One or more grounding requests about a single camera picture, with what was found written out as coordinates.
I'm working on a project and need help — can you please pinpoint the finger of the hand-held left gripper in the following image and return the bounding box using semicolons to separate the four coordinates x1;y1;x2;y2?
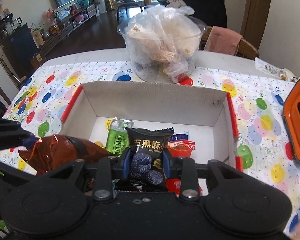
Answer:
0;116;37;152
0;156;38;183

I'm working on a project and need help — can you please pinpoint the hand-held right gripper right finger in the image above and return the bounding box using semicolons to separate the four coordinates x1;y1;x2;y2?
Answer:
162;147;251;202

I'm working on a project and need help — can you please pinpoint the clear container with bagged snacks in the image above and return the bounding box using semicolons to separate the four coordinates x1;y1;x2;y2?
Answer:
117;6;207;83

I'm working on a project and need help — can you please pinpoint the brown paper bag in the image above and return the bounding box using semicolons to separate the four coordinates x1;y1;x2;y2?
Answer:
30;54;47;70

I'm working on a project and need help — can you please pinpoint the red cardboard box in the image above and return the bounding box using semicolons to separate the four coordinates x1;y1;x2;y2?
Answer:
60;81;240;195

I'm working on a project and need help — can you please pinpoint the round coffee table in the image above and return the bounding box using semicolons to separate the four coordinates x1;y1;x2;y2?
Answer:
115;0;145;20

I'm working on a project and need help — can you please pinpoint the brown foil snack bag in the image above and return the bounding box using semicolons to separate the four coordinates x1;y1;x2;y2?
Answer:
19;134;115;177

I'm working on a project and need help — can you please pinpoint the blue white snack packet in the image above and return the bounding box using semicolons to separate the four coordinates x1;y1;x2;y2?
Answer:
171;132;190;143

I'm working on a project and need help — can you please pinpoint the orange green tissue box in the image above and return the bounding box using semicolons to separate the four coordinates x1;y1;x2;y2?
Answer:
282;79;300;164

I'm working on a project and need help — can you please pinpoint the sofa with dark clothes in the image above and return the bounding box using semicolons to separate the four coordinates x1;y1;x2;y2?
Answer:
162;0;227;28

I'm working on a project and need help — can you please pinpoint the balloon print tablecloth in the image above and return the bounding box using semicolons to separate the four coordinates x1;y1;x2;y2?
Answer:
0;61;300;240

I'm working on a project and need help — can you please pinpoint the green snack packet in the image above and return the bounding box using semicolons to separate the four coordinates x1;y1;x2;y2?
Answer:
106;117;135;155

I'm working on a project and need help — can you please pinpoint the dark side cabinet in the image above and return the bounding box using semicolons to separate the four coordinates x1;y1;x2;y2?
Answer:
0;22;39;73

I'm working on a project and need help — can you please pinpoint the long television cabinet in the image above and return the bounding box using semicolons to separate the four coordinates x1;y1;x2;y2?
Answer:
30;2;98;55

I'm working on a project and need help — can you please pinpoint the black sesame snack packet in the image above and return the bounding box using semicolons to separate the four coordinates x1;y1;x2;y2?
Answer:
115;127;175;192

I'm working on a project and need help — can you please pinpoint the wooden dining chair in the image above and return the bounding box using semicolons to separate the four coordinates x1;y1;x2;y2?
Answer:
200;26;260;60

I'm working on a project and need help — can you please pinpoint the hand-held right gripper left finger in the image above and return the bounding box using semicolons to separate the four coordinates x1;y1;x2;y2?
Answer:
39;148;132;202

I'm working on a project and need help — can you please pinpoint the red chips bag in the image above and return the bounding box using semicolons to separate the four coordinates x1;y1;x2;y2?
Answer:
165;140;203;197

